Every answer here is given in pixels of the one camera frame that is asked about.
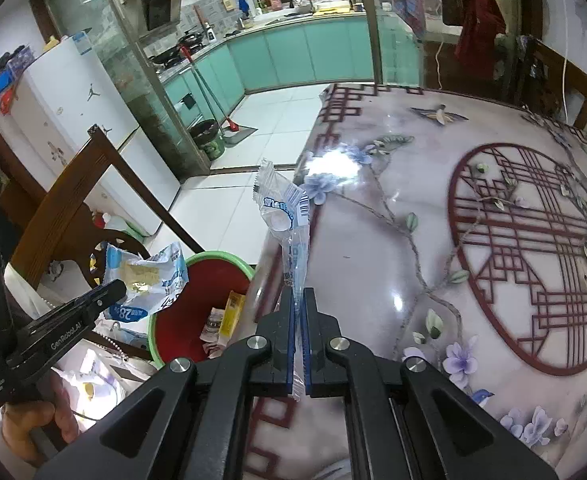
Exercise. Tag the turquoise kitchen cabinets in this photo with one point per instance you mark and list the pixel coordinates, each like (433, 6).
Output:
(293, 55)

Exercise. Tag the green bucket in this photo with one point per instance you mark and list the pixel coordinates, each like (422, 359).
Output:
(216, 149)

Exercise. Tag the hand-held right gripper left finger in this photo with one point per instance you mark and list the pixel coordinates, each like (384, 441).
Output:
(289, 340)

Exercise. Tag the black trash can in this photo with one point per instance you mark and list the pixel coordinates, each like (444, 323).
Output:
(203, 132)

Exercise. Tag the plain wooden chair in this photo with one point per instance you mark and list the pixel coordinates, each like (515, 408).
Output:
(563, 95)

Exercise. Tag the carved wooden chair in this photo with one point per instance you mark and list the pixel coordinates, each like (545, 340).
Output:
(68, 195)

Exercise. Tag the white cloth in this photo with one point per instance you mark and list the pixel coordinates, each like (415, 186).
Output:
(23, 287)

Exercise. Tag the person's left hand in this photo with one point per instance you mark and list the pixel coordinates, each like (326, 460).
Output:
(23, 425)

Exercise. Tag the clear plastic wrapper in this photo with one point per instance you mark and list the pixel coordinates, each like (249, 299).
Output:
(278, 210)

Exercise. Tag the glass sliding door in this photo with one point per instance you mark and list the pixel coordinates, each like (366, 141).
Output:
(123, 85)

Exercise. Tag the yellow packet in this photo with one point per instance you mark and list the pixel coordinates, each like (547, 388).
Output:
(231, 312)

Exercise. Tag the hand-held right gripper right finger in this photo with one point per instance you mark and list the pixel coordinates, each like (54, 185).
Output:
(307, 350)

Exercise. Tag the blue white snack bag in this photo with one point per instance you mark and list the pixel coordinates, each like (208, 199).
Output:
(168, 275)

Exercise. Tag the white refrigerator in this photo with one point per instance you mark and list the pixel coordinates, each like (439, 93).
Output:
(68, 110)

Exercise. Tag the white plastic bag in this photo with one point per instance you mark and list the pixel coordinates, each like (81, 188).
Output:
(98, 377)

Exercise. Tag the black wok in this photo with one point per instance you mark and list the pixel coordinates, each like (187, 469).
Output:
(167, 57)

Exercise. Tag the white jug with red cap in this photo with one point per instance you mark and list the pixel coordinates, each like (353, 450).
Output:
(113, 222)

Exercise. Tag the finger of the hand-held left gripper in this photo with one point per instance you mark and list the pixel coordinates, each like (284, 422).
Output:
(88, 302)

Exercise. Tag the red basin with green rim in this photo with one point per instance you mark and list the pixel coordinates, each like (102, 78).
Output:
(188, 300)

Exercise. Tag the blue and red items pile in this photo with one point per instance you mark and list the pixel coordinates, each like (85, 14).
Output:
(3, 77)

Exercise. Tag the crumpled wrapper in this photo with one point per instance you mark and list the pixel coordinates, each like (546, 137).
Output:
(212, 331)

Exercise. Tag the black frying pan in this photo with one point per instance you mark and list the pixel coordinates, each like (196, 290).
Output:
(191, 39)

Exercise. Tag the red hanging garment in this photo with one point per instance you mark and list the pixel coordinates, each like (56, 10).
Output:
(478, 20)

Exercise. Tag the grey dustpan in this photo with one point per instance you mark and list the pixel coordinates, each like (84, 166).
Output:
(239, 135)

